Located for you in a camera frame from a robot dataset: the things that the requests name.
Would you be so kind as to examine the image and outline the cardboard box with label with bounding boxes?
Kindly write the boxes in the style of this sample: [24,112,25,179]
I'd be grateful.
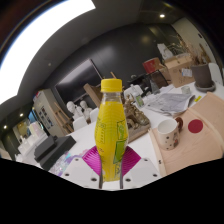
[164,54,196,88]

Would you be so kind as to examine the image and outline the black wall screen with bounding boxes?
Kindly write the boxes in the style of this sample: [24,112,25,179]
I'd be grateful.
[54,58,103,104]

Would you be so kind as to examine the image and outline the white cabinet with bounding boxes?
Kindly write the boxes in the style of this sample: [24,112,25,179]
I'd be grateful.
[33,88,66,138]

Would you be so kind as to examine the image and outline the white plaster bust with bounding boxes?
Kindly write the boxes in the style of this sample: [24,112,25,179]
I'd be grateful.
[79,100,93,121]
[65,101,83,121]

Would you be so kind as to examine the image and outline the red box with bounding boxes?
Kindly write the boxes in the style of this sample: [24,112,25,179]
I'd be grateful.
[142,57,163,74]

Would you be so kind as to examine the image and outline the yellow drink bottle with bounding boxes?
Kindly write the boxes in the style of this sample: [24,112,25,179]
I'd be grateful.
[94,78,130,183]

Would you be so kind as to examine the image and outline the cream cartoon print mug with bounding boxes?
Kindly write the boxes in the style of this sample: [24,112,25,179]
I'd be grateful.
[156,116,184,151]

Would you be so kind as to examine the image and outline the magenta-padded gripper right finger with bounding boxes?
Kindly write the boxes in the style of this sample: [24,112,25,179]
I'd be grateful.
[120,145,162,190]

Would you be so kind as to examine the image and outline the flat round red coaster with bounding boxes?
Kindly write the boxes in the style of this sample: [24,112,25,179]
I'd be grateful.
[187,119,204,134]

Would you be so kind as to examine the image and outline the wooden easel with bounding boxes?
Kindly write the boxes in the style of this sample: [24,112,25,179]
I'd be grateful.
[53,101,74,134]

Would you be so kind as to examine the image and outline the white plaster statue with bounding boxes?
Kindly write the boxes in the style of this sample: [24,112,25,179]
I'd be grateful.
[158,43,174,61]

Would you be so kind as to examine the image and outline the ceiling light strip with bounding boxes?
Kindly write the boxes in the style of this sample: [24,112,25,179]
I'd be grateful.
[0,0,97,105]

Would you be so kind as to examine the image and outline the black box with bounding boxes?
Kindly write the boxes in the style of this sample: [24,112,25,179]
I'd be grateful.
[33,134,77,172]

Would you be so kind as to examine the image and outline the white spray bottle green label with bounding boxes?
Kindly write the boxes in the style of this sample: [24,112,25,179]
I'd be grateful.
[133,84,145,108]

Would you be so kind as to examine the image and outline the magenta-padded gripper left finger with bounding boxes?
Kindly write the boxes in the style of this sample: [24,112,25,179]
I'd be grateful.
[61,145,103,190]

